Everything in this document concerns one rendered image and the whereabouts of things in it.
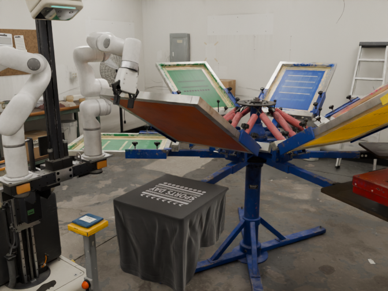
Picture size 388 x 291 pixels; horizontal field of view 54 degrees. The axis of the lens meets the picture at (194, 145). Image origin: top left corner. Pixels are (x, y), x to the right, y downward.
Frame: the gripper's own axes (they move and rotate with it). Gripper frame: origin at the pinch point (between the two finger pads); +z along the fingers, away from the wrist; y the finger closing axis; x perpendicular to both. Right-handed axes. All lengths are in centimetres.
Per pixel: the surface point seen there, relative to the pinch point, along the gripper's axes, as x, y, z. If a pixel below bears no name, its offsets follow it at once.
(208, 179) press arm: 2, -86, 34
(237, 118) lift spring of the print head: -5, -127, -11
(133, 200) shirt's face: -12, -32, 47
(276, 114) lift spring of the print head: 18, -143, -18
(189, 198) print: 12, -49, 41
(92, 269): -10, -7, 78
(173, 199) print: 5, -43, 43
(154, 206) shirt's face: 3, -31, 47
